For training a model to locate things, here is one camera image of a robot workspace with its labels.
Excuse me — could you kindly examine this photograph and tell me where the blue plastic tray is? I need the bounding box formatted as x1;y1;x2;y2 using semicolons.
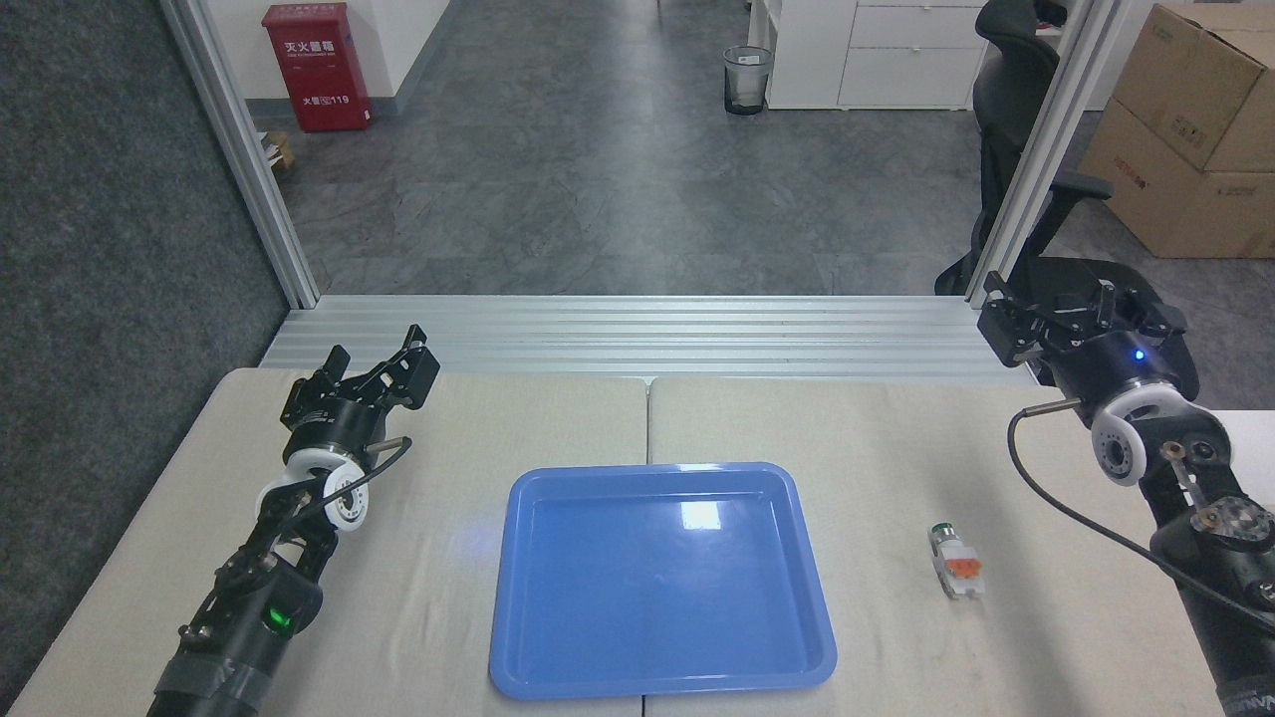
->
488;461;838;700

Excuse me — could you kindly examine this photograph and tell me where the black office chair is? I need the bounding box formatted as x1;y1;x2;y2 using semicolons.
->
934;0;1202;399

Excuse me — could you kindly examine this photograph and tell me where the white drawer cabinet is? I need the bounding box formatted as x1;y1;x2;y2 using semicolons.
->
747;0;993;112

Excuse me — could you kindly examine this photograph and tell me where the black mesh waste bin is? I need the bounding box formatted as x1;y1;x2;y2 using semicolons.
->
723;46;775;117

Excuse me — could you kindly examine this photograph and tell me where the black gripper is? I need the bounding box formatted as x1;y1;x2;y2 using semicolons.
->
976;271;1202;427
280;325;441;463

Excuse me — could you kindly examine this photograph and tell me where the small cardboard box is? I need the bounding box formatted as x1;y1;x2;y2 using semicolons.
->
1110;3;1275;175

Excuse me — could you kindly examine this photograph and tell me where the small brown paper carton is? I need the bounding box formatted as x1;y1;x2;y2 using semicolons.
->
256;129;296;186

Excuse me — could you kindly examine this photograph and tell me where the silver aluminium rail base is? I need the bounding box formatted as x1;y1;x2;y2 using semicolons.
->
257;294;1039;385

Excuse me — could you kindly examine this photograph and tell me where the large cardboard box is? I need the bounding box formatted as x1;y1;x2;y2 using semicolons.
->
1079;98;1275;260

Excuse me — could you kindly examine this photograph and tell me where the red fire extinguisher box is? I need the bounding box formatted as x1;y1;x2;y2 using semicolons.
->
262;3;374;133

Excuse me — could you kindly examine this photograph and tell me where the silver aluminium post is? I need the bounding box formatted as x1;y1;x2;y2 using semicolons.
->
159;0;321;310
964;0;1133;310

